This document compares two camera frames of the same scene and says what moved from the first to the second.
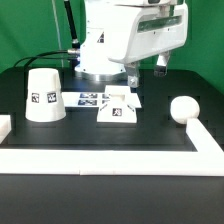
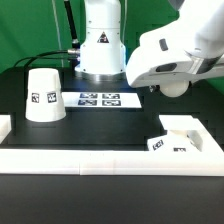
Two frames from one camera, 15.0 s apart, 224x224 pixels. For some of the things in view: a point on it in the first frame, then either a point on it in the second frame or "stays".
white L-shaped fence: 206,161 stays
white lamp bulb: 184,108 to 174,88
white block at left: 5,126 stays
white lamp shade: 44,96 stays
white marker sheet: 85,99 stays
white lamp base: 121,110 to 176,141
